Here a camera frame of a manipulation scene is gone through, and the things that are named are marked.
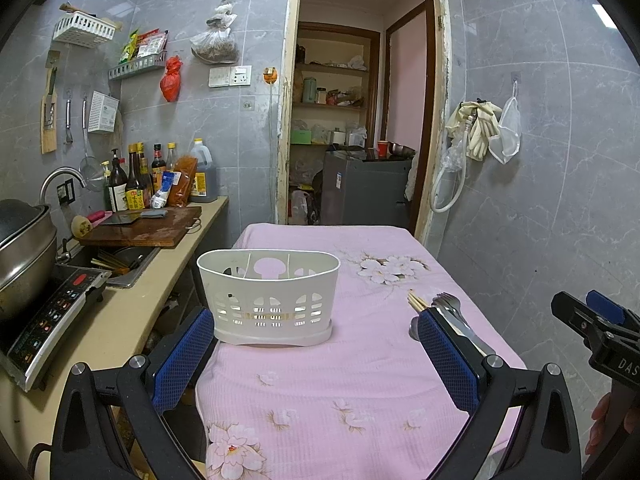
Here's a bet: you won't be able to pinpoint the wooden knife holder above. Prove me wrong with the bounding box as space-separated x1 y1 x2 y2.
40 50 61 155

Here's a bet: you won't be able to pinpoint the hanging rubber gloves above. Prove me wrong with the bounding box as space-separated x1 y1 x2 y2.
445 101 502 162

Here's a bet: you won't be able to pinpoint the grey mini fridge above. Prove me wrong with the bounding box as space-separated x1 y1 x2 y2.
320 151 411 229

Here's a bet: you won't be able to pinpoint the white wall socket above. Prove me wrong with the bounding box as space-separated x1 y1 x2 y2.
207 65 252 88

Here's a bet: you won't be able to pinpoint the silver fork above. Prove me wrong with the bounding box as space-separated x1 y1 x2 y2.
432 292 495 356

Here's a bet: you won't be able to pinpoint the induction cooker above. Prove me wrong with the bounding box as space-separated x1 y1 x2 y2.
1 264 111 392

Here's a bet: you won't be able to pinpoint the hanging bag of dried goods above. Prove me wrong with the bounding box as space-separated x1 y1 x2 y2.
190 0 240 65

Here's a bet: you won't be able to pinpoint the hanging wire strainer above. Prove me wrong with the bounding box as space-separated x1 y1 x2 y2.
79 98 104 192

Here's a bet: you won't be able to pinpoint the cleaver knife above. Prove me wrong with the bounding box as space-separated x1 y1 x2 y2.
100 209 167 226

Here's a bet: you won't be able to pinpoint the white wall basket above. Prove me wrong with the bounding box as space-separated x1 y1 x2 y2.
52 2 122 49

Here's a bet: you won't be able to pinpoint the dark soy sauce bottle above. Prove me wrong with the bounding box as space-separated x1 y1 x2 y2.
126 144 145 210

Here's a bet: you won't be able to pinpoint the orange snack bag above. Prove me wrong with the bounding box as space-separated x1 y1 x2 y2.
167 155 198 207

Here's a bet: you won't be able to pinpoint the wooden cutting board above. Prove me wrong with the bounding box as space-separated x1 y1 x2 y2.
79 207 202 248

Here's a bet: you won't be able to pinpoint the orange wall hook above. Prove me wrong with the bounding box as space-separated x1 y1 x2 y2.
262 67 278 84

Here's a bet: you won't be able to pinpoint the pink floral tablecloth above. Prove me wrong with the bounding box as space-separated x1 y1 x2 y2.
194 222 527 480

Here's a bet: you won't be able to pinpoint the chrome faucet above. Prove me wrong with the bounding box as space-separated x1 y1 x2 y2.
38 166 88 205

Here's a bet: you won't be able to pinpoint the white hose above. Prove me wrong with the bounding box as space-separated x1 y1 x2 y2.
429 123 471 214

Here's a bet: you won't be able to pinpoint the person's right hand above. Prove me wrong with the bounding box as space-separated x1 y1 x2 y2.
585 392 640 455

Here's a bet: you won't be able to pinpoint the hanging mesh bag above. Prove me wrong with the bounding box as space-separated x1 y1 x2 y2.
488 79 522 165

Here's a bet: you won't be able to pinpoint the steel pot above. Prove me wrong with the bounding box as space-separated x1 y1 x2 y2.
0 200 56 318

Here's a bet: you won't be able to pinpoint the white plastic utensil caddy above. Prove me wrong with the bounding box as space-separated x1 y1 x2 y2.
196 249 341 347

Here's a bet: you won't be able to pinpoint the grey wall shelf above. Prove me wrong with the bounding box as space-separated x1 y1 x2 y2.
107 51 167 80

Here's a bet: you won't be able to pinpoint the large oil jug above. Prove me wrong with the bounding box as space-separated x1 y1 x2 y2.
191 138 218 203

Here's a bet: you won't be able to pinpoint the wooden chopstick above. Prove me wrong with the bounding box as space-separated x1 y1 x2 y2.
407 289 431 313

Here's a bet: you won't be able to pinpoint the white box on wall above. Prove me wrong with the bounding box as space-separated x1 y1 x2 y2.
87 91 119 133

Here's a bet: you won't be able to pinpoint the red plastic bag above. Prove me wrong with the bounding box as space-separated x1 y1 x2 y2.
160 55 182 102

